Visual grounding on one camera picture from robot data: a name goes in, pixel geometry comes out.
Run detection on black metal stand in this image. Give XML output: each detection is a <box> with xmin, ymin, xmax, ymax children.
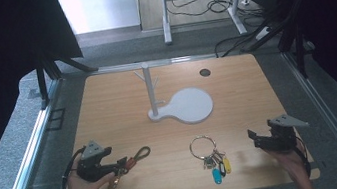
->
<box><xmin>232</xmin><ymin>0</ymin><xmax>329</xmax><ymax>88</ymax></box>
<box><xmin>32</xmin><ymin>46</ymin><xmax>105</xmax><ymax>111</ymax></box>

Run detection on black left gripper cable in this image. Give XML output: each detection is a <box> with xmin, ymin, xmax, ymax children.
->
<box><xmin>48</xmin><ymin>145</ymin><xmax>94</xmax><ymax>189</ymax></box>

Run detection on black floor cables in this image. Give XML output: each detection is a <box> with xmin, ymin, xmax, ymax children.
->
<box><xmin>165</xmin><ymin>0</ymin><xmax>280</xmax><ymax>65</ymax></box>

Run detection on person's right hand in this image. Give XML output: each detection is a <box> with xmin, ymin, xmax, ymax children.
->
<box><xmin>262</xmin><ymin>136</ymin><xmax>312</xmax><ymax>189</ymax></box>

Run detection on key ring with coloured tags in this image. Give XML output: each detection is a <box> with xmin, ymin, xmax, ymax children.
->
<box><xmin>187</xmin><ymin>131</ymin><xmax>234</xmax><ymax>189</ymax></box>

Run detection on white power strip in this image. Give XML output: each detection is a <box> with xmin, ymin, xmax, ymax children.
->
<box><xmin>253</xmin><ymin>26</ymin><xmax>273</xmax><ymax>42</ymax></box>

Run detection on white key stand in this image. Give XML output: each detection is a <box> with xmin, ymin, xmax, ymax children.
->
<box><xmin>132</xmin><ymin>53</ymin><xmax>217</xmax><ymax>133</ymax></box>

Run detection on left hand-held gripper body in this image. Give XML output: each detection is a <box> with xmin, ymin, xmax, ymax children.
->
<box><xmin>72</xmin><ymin>136</ymin><xmax>123</xmax><ymax>185</ymax></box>

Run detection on dark round table grommet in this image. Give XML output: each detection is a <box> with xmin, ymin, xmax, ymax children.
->
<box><xmin>198</xmin><ymin>67</ymin><xmax>212</xmax><ymax>79</ymax></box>

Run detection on brown leather keychain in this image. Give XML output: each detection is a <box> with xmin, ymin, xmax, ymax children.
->
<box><xmin>101</xmin><ymin>145</ymin><xmax>156</xmax><ymax>189</ymax></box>

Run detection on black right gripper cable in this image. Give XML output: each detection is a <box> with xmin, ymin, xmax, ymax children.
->
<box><xmin>292</xmin><ymin>134</ymin><xmax>313</xmax><ymax>180</ymax></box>

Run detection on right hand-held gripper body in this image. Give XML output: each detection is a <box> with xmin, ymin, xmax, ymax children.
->
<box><xmin>250</xmin><ymin>110</ymin><xmax>314</xmax><ymax>157</ymax></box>

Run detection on aluminium rail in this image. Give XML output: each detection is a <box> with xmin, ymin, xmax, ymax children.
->
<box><xmin>279</xmin><ymin>43</ymin><xmax>337</xmax><ymax>189</ymax></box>
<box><xmin>0</xmin><ymin>77</ymin><xmax>79</xmax><ymax>189</ymax></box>

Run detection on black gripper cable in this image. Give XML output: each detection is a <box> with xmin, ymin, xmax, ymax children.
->
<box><xmin>48</xmin><ymin>145</ymin><xmax>94</xmax><ymax>189</ymax></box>
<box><xmin>292</xmin><ymin>134</ymin><xmax>313</xmax><ymax>180</ymax></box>

